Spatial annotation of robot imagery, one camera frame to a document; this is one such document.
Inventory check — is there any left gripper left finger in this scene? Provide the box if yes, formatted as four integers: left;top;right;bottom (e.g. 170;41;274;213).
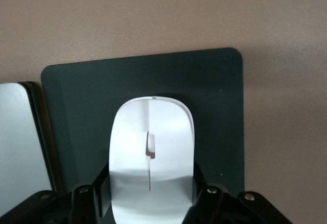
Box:
0;162;113;224

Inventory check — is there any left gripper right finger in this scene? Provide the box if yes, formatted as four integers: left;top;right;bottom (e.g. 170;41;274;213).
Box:
183;161;293;224

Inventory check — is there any white computer mouse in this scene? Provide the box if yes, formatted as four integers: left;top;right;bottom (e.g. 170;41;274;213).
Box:
108;95;197;224

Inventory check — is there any silver closed laptop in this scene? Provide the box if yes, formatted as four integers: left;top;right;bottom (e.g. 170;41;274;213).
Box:
0;81;64;209

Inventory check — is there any dark grey mouse pad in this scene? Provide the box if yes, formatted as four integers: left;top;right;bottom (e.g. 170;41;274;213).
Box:
40;46;245;224

